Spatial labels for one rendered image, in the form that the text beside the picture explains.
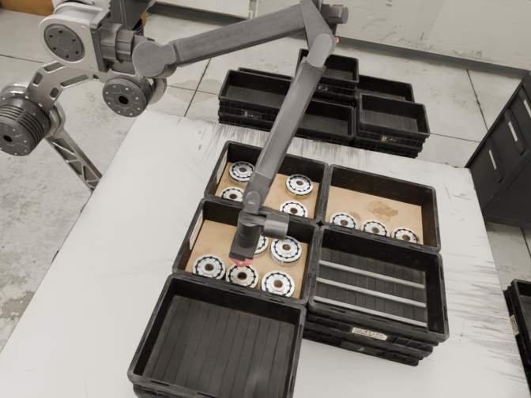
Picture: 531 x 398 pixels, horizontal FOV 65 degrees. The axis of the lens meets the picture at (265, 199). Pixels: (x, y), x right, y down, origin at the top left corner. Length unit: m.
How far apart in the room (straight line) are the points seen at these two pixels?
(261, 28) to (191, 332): 0.82
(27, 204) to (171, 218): 1.31
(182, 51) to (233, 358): 0.80
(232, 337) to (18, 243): 1.63
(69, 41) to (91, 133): 2.07
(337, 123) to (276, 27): 1.76
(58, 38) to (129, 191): 0.79
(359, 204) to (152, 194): 0.81
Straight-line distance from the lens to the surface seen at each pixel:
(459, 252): 1.81
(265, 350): 1.23
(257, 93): 2.62
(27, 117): 1.76
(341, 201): 1.59
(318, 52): 0.95
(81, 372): 1.39
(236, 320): 1.26
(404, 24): 4.34
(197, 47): 1.00
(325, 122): 2.68
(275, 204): 1.51
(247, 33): 0.99
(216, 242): 1.39
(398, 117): 2.72
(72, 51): 1.10
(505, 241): 3.05
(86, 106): 3.37
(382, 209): 1.62
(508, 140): 2.76
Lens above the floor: 1.97
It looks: 48 degrees down
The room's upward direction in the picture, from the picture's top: 10 degrees clockwise
